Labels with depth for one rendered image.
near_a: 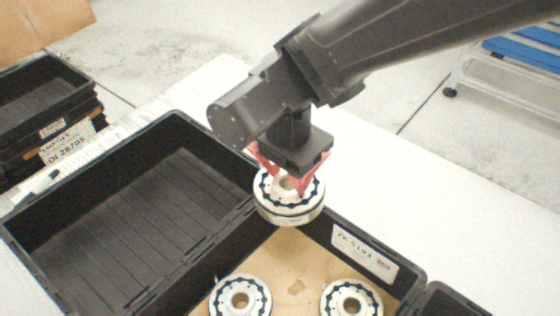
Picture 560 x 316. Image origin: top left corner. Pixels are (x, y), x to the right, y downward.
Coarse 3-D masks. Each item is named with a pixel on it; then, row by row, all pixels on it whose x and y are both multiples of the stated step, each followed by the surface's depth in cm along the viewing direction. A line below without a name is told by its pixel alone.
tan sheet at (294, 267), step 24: (288, 240) 82; (312, 240) 82; (264, 264) 78; (288, 264) 78; (312, 264) 78; (336, 264) 78; (288, 288) 75; (312, 288) 75; (192, 312) 72; (288, 312) 72; (312, 312) 72; (384, 312) 72
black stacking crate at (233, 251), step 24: (240, 240) 75; (264, 240) 82; (360, 240) 71; (216, 264) 73; (240, 264) 79; (360, 264) 76; (192, 288) 70; (384, 288) 75; (408, 288) 70; (168, 312) 68
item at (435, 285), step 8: (432, 280) 65; (424, 288) 64; (432, 288) 64; (440, 288) 64; (448, 288) 64; (424, 296) 64; (448, 296) 64; (456, 296) 63; (464, 296) 63; (416, 304) 63; (424, 304) 63; (464, 304) 63; (472, 304) 63; (408, 312) 62; (416, 312) 63; (472, 312) 62; (480, 312) 63; (488, 312) 62
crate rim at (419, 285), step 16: (240, 224) 72; (352, 224) 72; (368, 240) 70; (192, 256) 68; (400, 256) 68; (176, 272) 66; (416, 272) 66; (160, 288) 64; (416, 288) 64; (144, 304) 63; (400, 304) 63
